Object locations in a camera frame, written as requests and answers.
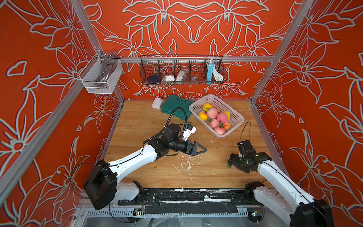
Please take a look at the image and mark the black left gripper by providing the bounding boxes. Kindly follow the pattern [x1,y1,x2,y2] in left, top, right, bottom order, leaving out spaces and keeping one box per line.
[168,139,206,158]

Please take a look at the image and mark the pink peach with leaf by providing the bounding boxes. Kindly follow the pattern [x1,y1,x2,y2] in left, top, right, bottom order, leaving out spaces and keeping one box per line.
[208,118,220,129]

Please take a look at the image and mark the red orange peach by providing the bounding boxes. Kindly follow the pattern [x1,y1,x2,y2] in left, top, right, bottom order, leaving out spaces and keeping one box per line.
[223,122,232,130]

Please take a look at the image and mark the yellow peach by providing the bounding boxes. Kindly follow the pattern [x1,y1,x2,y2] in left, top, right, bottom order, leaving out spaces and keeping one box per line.
[224,111,232,120]
[203,103,213,112]
[198,111,208,122]

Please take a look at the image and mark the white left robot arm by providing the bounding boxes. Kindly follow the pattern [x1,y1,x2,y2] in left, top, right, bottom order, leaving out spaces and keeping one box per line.
[83,124,207,210]

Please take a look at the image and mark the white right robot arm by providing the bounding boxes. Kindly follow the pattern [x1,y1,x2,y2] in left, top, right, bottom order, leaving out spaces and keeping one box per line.
[227,140,334,227]

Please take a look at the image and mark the white plastic basket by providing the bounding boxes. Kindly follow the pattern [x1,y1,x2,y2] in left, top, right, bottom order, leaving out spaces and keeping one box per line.
[189,95,245,139]

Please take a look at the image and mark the clear bag in basket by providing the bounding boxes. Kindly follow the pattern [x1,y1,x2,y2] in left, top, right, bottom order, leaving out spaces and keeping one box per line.
[175,69,189,85]

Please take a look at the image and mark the white packet in basket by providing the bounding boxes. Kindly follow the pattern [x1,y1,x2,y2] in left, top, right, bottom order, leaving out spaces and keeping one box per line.
[161,74,175,84]

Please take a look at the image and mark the green plastic tool case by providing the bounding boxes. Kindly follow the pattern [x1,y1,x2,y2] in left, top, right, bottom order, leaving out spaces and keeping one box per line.
[161,95,193,120]

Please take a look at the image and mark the small white box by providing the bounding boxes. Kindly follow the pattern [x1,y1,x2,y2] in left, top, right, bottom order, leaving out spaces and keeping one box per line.
[152,98,163,109]

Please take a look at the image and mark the light blue box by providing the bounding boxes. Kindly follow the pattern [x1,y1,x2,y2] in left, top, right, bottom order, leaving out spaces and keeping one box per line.
[206,60,214,84]

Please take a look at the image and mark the dark round object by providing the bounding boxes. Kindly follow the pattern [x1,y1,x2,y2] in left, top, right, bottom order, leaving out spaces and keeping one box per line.
[147,75,159,84]

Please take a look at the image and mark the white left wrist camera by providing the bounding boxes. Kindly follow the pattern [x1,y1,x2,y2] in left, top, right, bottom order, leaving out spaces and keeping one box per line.
[182,124,196,141]

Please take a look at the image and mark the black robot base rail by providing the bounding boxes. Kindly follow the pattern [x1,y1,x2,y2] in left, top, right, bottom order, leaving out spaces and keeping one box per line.
[117,188,261,215]

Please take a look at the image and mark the white cable bundle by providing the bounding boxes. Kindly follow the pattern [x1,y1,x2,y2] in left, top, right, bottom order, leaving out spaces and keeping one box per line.
[212,61,225,83]

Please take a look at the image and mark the black wire wall basket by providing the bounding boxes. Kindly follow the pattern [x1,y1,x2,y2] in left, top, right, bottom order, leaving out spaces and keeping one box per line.
[140,54,225,85]

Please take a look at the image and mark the clear plastic wall bin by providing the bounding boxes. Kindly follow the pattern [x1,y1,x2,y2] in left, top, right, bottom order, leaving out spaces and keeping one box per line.
[80,50,123,95]

